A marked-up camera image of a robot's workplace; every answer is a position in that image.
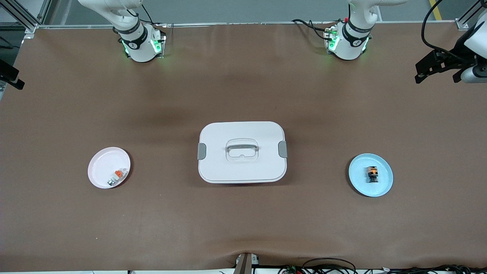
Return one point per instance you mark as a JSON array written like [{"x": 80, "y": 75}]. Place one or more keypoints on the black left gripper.
[{"x": 455, "y": 59}]

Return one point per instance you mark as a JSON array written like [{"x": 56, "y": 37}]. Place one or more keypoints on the orange push button switch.
[{"x": 372, "y": 174}]

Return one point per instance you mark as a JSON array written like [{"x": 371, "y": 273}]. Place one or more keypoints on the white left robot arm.
[{"x": 352, "y": 38}]

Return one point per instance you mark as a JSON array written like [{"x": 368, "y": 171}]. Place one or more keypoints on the white lidded storage box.
[{"x": 243, "y": 167}]

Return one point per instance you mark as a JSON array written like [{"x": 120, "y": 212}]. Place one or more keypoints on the pink plate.
[{"x": 110, "y": 154}]

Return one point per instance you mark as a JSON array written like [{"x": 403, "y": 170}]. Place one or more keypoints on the light blue plate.
[{"x": 361, "y": 186}]

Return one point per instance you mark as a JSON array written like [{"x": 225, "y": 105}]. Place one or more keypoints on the aluminium frame profile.
[
  {"x": 32, "y": 28},
  {"x": 462, "y": 24}
]

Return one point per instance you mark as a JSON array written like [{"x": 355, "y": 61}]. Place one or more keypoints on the small white orange switch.
[{"x": 120, "y": 174}]

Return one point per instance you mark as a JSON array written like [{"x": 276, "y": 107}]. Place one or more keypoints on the silver table edge rail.
[{"x": 247, "y": 23}]

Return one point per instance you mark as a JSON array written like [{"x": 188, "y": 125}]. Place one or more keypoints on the metal table clamp bracket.
[{"x": 245, "y": 264}]

